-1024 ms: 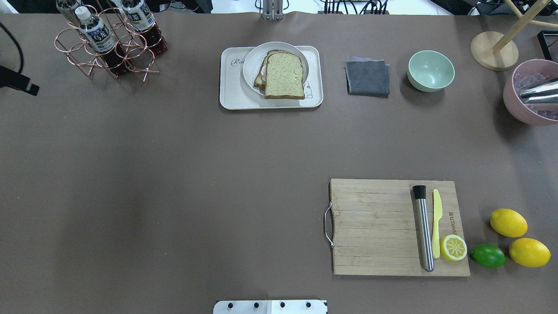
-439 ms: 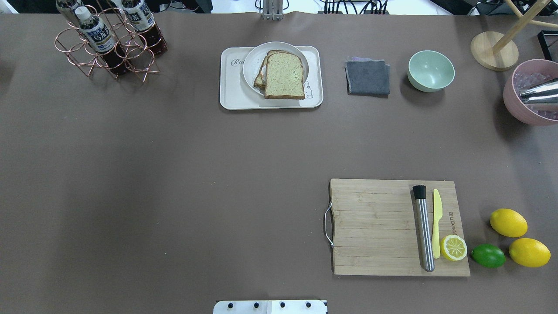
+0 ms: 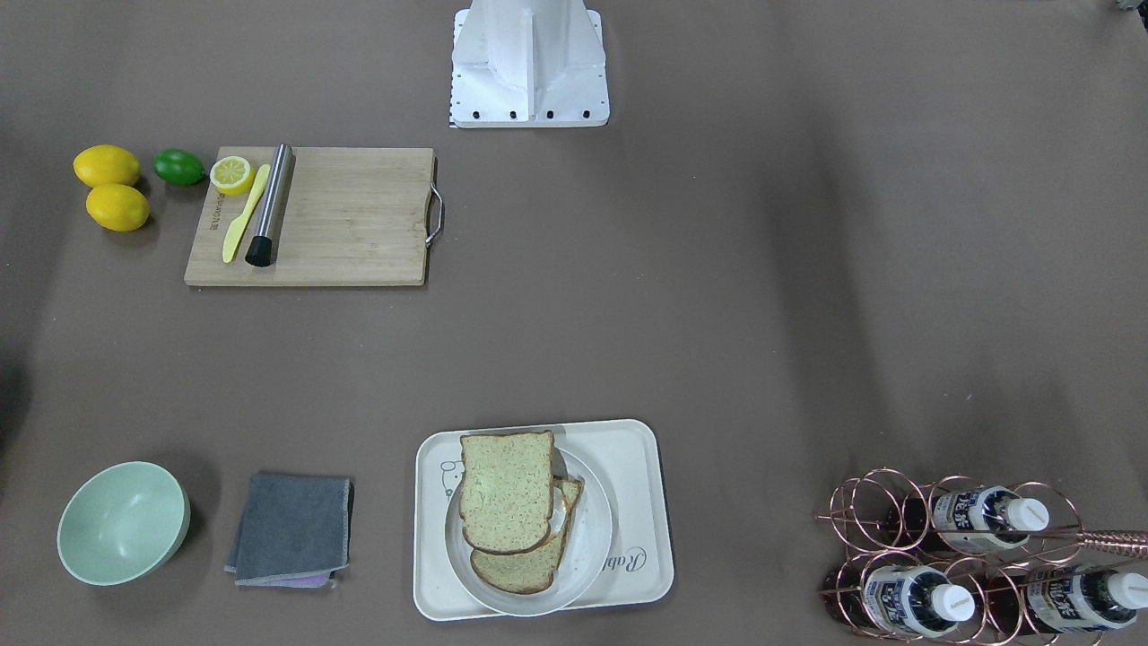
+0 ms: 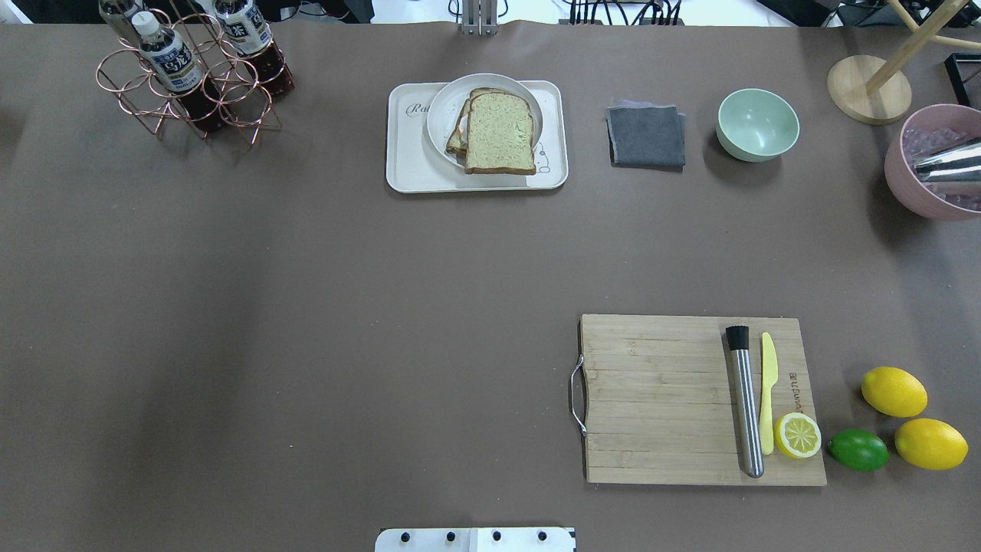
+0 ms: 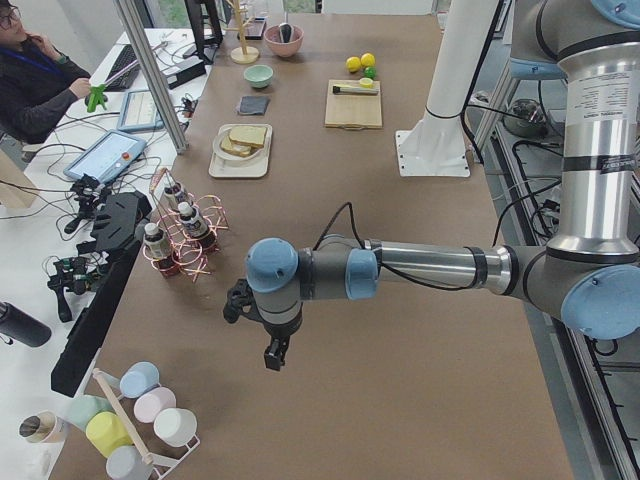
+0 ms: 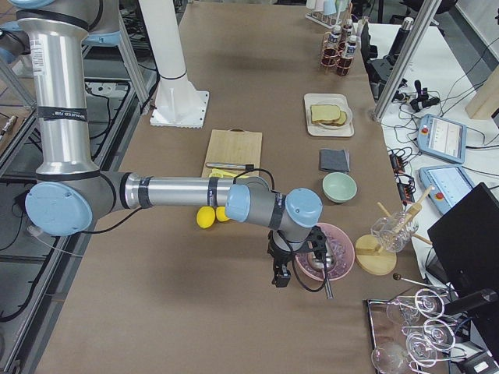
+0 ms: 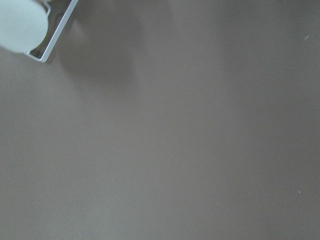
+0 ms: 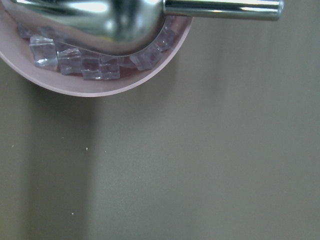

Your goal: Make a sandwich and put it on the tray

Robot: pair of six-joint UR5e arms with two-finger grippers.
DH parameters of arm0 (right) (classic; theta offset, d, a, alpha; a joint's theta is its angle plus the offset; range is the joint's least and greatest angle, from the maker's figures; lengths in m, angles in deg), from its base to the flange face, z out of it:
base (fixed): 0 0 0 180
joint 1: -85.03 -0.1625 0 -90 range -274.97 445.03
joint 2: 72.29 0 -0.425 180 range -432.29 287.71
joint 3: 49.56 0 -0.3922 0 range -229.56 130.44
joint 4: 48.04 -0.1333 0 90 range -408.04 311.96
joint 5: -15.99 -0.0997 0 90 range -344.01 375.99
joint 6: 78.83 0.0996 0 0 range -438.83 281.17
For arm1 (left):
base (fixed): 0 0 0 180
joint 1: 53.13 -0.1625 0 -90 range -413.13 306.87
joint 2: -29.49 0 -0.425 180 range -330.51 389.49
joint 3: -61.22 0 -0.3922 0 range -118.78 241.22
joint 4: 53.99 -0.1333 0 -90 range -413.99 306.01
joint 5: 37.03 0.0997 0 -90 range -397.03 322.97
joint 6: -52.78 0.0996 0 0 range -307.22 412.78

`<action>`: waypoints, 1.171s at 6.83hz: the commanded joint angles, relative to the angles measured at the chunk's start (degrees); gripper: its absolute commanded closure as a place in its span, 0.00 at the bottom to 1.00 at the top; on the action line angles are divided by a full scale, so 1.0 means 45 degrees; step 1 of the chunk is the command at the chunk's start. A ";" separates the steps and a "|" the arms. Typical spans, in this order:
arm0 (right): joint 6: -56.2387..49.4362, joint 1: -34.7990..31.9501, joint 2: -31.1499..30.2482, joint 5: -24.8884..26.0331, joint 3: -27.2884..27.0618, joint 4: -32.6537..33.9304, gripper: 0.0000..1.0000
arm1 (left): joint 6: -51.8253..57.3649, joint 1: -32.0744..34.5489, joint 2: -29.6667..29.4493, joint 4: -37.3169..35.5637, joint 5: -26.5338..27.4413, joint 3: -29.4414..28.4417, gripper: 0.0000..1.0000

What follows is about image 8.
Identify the steel ice scoop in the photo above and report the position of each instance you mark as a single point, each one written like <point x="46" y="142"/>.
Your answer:
<point x="124" y="27"/>

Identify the pink bowl with ice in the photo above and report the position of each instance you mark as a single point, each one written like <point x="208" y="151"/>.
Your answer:
<point x="15" y="52"/>

